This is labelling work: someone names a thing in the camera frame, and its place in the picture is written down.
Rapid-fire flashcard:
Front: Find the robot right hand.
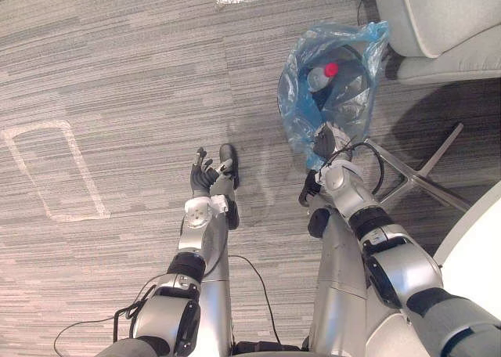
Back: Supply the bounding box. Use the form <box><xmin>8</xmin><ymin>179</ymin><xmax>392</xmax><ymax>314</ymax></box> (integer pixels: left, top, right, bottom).
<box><xmin>312</xmin><ymin>122</ymin><xmax>348</xmax><ymax>158</ymax></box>

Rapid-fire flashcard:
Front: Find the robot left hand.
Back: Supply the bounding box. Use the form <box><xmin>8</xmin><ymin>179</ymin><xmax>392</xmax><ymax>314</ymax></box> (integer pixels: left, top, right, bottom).
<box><xmin>189</xmin><ymin>146</ymin><xmax>234</xmax><ymax>197</ymax></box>

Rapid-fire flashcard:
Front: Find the blue plastic trash bag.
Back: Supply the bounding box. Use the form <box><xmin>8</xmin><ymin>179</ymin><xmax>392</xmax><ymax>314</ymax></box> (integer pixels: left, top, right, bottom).
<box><xmin>276</xmin><ymin>20</ymin><xmax>391</xmax><ymax>171</ymax></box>

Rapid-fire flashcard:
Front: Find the dark small trash bin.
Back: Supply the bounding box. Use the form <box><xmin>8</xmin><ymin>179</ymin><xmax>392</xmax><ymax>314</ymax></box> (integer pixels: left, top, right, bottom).
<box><xmin>303</xmin><ymin>45</ymin><xmax>373</xmax><ymax>129</ymax></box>

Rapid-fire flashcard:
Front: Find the clear bottle with red cap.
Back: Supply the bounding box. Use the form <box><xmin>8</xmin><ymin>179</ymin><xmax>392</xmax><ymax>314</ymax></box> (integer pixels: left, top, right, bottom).
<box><xmin>306</xmin><ymin>62</ymin><xmax>340</xmax><ymax>95</ymax></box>

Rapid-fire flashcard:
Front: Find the metal table cross base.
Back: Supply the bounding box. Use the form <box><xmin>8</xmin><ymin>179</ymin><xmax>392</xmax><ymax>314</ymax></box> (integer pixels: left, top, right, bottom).
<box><xmin>362</xmin><ymin>122</ymin><xmax>472</xmax><ymax>214</ymax></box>

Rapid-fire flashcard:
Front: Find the light grey armchair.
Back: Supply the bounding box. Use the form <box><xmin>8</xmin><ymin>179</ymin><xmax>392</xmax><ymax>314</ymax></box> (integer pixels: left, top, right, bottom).
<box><xmin>370</xmin><ymin>0</ymin><xmax>501</xmax><ymax>85</ymax></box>

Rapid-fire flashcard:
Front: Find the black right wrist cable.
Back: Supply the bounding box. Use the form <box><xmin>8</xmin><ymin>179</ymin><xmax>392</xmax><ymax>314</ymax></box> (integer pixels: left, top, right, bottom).
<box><xmin>321</xmin><ymin>134</ymin><xmax>387</xmax><ymax>197</ymax></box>

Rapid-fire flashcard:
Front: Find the thin black floor cable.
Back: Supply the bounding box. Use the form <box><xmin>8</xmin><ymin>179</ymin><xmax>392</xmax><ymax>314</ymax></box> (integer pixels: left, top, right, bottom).
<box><xmin>228</xmin><ymin>254</ymin><xmax>283</xmax><ymax>345</ymax></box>

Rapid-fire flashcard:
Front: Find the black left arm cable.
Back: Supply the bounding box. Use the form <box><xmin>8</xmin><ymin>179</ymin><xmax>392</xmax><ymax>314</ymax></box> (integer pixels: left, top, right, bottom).
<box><xmin>53</xmin><ymin>272</ymin><xmax>170</xmax><ymax>357</ymax></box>

